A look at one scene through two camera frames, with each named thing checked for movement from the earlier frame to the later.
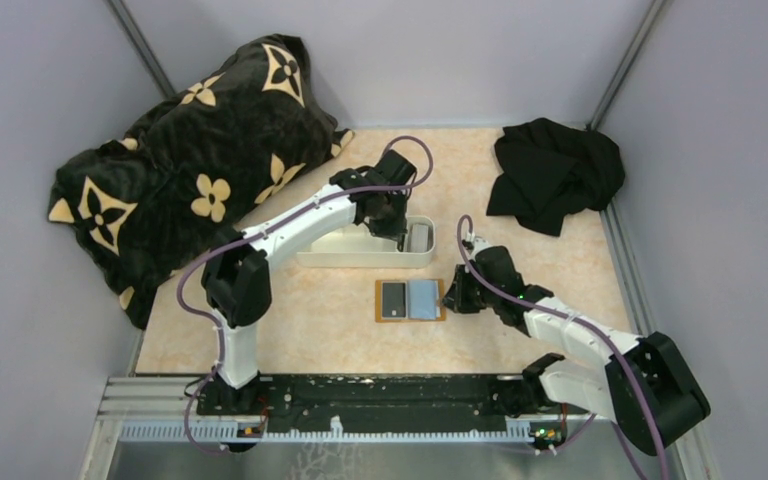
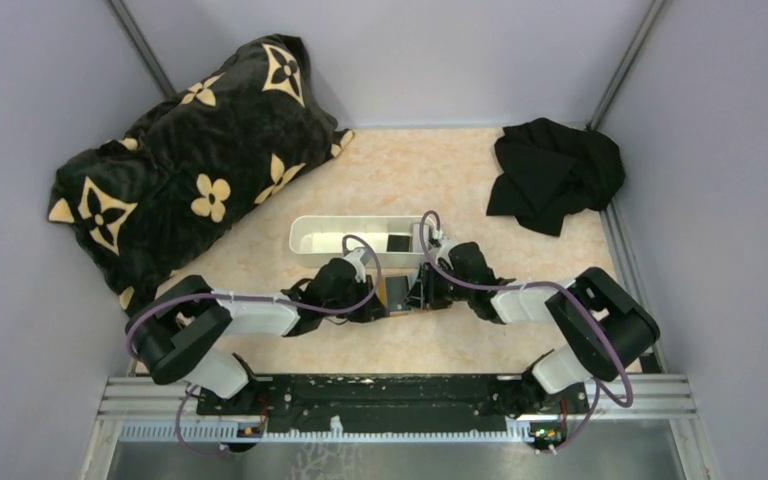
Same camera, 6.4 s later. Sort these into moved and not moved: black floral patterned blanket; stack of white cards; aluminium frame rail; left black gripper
Moved: left black gripper
Not moved: aluminium frame rail; stack of white cards; black floral patterned blanket
